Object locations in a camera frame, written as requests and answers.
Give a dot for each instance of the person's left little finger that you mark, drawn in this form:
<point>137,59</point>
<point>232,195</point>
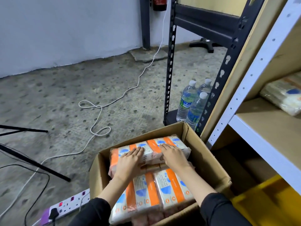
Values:
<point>124,157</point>

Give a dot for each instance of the person's right little finger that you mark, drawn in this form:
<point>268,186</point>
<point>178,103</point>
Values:
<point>178,151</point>

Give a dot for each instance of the pink wrapped packet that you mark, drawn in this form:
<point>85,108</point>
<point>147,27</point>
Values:
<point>152,217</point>

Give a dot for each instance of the brown wrapped rolls packet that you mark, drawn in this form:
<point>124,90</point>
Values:
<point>154,167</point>

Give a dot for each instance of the yellow plastic bin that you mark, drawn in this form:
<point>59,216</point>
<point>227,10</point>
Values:
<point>265,204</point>

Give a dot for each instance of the black metal shelf rack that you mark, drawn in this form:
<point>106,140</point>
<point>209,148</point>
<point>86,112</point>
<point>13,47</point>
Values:
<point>202,23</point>

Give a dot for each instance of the black chair base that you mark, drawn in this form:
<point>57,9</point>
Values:
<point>205,43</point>

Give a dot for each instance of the person's left hand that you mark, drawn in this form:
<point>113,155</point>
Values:
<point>128,167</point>

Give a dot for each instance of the person's right forearm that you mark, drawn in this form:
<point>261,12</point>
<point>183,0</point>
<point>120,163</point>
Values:
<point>199,185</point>

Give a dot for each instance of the clear wrapped tissue pack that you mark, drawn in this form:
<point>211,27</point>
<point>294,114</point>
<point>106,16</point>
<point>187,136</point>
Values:
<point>282,94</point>

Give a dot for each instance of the beige wooden side board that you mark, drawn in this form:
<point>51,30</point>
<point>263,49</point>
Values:
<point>244,63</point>

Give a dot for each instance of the person's left forearm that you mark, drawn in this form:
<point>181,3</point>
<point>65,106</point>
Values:
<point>110,195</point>

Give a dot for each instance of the clear plastic water bottle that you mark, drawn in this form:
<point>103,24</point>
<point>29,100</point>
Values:
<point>185,101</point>
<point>205,87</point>
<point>196,110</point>

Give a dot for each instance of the brown cardboard box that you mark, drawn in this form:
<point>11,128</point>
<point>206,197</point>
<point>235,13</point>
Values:
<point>204,162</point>

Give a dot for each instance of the white metal shelf rack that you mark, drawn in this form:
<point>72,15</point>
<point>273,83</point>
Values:
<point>256,138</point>

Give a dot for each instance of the orange white tissue pack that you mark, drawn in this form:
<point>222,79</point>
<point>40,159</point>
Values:
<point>143,192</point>
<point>172,185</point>
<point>151,148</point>

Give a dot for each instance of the white power strip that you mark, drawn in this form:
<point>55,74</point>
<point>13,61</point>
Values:
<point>70,202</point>

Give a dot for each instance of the grey concrete base slab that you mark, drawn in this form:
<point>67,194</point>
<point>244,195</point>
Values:
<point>147,55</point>

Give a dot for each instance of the person's right hand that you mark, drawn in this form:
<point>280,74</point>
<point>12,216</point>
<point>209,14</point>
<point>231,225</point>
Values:
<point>175,160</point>

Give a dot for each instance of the red fire extinguisher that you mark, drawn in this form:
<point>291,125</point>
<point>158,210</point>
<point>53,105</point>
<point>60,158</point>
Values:
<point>160,3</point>

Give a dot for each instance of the dark metal pole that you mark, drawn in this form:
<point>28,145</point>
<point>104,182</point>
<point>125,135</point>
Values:
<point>145,23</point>

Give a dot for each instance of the black tripod stand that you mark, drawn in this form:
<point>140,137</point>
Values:
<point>35,163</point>

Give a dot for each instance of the person's left middle finger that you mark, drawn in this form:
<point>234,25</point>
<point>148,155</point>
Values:
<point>135,153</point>

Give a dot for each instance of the person's right middle finger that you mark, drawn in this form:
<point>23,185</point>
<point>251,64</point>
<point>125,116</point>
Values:
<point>167,147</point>

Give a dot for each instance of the black plug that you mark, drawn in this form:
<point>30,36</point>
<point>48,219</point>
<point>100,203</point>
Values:
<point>53,213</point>

